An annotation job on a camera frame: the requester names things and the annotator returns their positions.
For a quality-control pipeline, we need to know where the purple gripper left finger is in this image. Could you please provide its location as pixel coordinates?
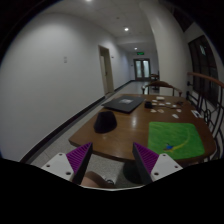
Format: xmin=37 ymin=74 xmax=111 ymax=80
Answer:
xmin=42 ymin=143 xmax=93 ymax=185

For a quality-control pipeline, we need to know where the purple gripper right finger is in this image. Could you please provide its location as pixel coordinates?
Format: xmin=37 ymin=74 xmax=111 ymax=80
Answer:
xmin=132 ymin=143 xmax=182 ymax=185

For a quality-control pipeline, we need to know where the green mouse pad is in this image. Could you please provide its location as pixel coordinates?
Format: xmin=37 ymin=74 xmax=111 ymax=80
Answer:
xmin=148 ymin=122 xmax=205 ymax=160

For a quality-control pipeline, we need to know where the black computer mouse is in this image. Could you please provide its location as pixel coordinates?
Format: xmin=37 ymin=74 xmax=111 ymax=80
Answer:
xmin=94 ymin=111 xmax=117 ymax=133

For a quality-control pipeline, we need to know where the wooden table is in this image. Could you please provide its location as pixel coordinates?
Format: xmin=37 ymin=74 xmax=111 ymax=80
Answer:
xmin=69 ymin=96 xmax=216 ymax=164

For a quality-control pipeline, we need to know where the small black box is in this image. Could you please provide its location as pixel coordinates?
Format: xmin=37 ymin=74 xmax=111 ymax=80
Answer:
xmin=144 ymin=101 xmax=153 ymax=109

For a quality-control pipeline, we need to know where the black closed laptop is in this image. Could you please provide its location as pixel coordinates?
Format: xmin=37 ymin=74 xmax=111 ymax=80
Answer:
xmin=103 ymin=95 xmax=144 ymax=113

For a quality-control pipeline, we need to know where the wooden chair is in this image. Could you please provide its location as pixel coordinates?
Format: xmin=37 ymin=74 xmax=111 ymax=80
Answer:
xmin=141 ymin=81 xmax=182 ymax=97

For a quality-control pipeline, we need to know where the glass double door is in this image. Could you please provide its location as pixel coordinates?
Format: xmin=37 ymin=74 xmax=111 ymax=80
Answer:
xmin=134 ymin=58 xmax=151 ymax=81

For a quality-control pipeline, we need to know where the wooden stair handrail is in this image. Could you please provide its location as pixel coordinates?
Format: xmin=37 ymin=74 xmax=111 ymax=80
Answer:
xmin=187 ymin=72 xmax=224 ymax=88

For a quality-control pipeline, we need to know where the side doorway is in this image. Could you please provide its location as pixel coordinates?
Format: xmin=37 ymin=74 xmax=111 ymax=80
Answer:
xmin=98 ymin=45 xmax=114 ymax=94

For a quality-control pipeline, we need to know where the black metal window frame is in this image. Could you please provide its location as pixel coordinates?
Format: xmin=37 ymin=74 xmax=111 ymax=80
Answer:
xmin=189 ymin=35 xmax=219 ymax=106

